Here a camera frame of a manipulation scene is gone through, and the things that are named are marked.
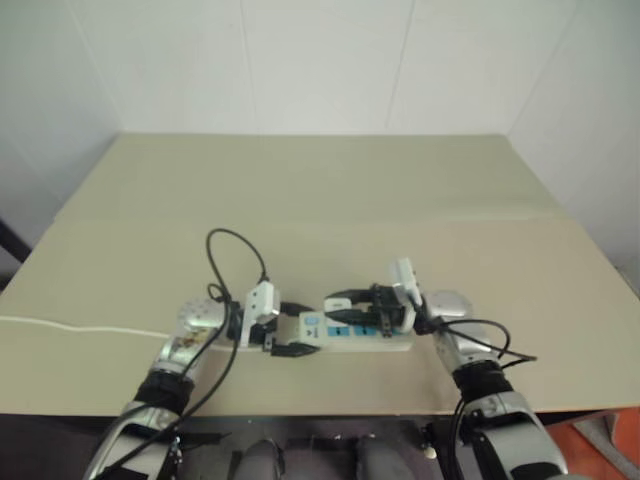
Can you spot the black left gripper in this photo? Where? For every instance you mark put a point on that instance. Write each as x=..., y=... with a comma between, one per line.
x=263, y=334

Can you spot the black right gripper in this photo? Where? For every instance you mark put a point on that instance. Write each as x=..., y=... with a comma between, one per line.
x=386, y=306

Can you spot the white charger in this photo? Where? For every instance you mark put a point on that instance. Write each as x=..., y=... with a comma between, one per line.
x=338, y=303

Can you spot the white blue power strip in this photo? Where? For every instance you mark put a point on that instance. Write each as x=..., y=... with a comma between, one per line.
x=350, y=336

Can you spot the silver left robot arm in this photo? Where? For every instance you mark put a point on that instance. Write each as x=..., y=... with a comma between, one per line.
x=196, y=320

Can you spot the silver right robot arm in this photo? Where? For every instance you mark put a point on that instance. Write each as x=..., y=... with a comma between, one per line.
x=451, y=305

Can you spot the dark rounded shape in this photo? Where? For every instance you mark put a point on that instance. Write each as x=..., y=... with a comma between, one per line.
x=260, y=462

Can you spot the small white round knob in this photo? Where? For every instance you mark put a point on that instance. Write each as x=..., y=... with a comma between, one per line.
x=430, y=452

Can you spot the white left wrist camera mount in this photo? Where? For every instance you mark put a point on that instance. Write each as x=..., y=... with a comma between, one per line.
x=260, y=305

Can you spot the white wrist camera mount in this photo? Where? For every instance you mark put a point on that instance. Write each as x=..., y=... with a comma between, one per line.
x=406, y=278
x=260, y=305

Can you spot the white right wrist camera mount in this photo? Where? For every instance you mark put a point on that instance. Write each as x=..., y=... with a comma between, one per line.
x=406, y=278

